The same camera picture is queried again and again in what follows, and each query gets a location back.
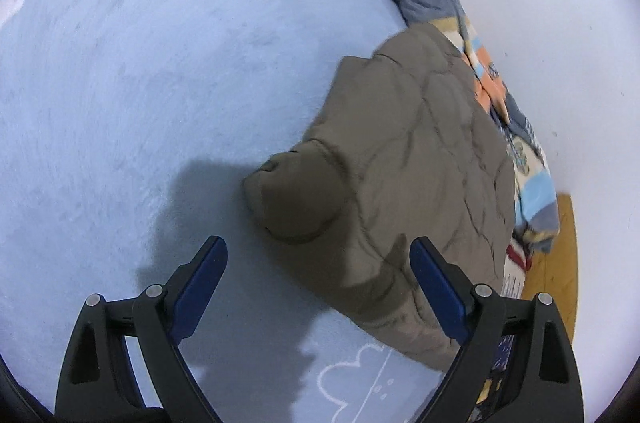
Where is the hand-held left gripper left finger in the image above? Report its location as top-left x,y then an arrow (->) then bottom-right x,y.
54,235 -> 229,423

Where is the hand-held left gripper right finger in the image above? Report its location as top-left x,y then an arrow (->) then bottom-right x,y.
409,237 -> 586,423

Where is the olive quilted puffer jacket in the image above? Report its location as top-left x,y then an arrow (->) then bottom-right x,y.
242,24 -> 517,371

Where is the wooden headboard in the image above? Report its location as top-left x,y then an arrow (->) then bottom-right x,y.
520,193 -> 580,339

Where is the light blue bed sheet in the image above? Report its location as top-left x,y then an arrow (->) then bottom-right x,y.
0,0 -> 481,423

